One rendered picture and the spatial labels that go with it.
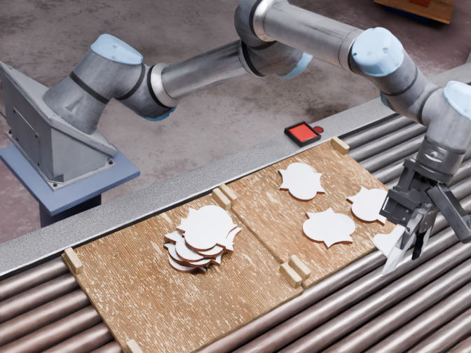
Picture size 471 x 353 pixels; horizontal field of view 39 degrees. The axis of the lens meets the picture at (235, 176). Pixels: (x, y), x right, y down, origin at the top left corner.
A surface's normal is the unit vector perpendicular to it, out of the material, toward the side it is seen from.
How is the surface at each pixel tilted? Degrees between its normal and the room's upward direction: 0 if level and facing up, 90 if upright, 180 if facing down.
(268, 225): 0
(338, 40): 59
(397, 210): 66
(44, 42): 0
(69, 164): 90
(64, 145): 90
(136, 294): 0
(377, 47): 47
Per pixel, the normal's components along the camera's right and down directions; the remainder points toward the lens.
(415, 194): -0.57, 0.08
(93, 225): 0.14, -0.73
